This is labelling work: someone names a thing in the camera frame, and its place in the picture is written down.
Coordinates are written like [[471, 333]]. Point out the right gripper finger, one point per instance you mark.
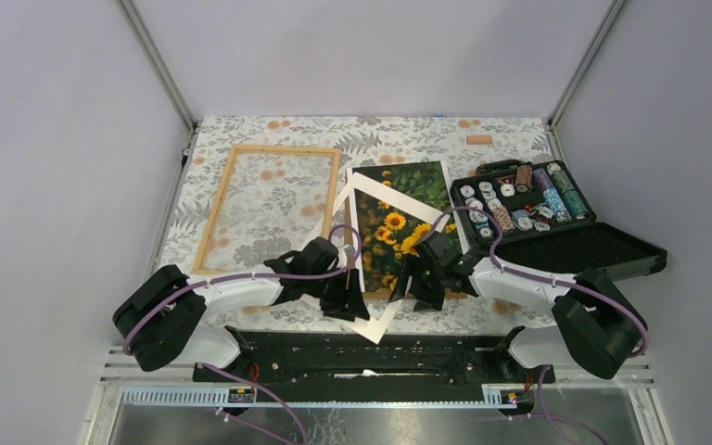
[[404, 279], [428, 300]]

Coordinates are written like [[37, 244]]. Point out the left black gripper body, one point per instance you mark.
[[320, 286]]

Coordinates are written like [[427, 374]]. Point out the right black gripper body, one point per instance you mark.
[[425, 277]]

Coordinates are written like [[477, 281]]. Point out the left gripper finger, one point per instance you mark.
[[352, 306], [333, 303]]

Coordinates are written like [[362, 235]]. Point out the white mat board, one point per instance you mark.
[[376, 328]]

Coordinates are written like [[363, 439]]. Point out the sunflower photo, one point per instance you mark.
[[389, 233]]

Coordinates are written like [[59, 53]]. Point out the wooden picture frame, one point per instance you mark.
[[270, 199]]

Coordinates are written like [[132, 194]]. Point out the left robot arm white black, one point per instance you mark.
[[161, 322]]

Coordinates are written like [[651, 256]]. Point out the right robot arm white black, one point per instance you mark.
[[594, 327]]

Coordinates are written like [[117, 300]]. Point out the dark green photo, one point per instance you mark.
[[426, 182]]

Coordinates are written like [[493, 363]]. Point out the black poker chip case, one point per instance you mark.
[[522, 229]]

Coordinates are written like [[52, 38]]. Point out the brown chip stack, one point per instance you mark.
[[523, 178]]

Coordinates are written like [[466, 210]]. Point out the small wooden block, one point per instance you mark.
[[479, 140]]

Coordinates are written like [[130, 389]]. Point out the floral tablecloth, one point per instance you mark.
[[363, 141]]

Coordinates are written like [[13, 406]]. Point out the blue chip stack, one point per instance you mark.
[[556, 205]]

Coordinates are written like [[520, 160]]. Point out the purple chip stack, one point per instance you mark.
[[543, 180]]

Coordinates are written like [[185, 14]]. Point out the green chip stack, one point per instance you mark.
[[568, 192]]

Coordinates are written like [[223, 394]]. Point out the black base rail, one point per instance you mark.
[[325, 363]]

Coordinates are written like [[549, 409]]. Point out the grey slotted cable duct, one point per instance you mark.
[[240, 397]]

